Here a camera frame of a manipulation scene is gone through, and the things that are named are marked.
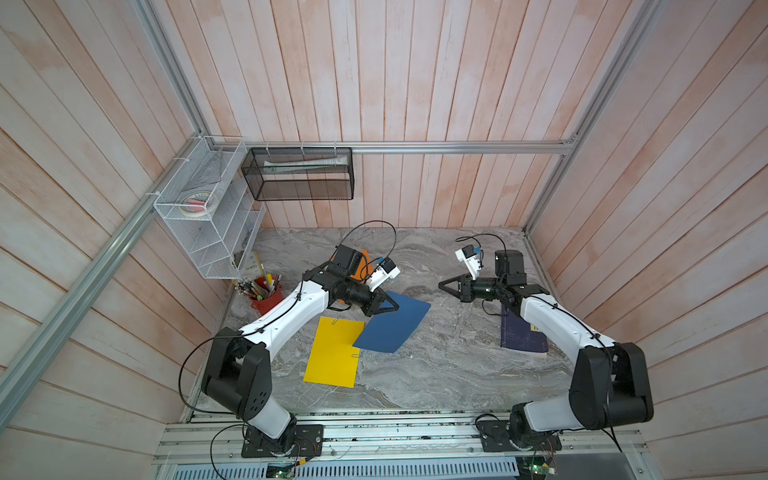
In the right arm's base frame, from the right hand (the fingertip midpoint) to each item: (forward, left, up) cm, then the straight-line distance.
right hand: (441, 284), depth 84 cm
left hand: (-9, +14, +1) cm, 17 cm away
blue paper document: (-13, +16, -4) cm, 21 cm away
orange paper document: (-5, +21, +14) cm, 26 cm away
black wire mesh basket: (+29, +43, +18) cm, 54 cm away
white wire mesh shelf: (+3, +59, +15) cm, 61 cm away
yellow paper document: (-16, +31, -18) cm, 39 cm away
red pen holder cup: (0, +53, -6) cm, 53 cm away
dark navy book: (-7, -25, -16) cm, 30 cm away
